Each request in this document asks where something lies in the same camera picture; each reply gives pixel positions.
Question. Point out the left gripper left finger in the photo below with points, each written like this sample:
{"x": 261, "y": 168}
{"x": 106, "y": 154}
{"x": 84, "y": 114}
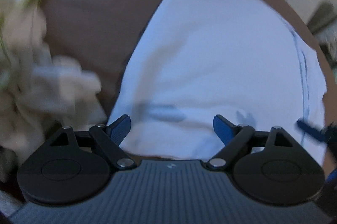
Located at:
{"x": 95, "y": 148}

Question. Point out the cream crumpled cloth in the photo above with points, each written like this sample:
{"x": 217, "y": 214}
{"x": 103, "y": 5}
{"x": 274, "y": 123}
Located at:
{"x": 36, "y": 87}

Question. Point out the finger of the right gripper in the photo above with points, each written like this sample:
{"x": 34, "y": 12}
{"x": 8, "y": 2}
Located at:
{"x": 326, "y": 134}

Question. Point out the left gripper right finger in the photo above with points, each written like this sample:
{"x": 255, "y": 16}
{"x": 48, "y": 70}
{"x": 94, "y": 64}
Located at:
{"x": 248, "y": 148}

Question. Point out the white shirt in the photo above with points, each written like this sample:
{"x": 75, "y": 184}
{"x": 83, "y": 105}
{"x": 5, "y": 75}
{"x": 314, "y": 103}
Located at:
{"x": 202, "y": 58}

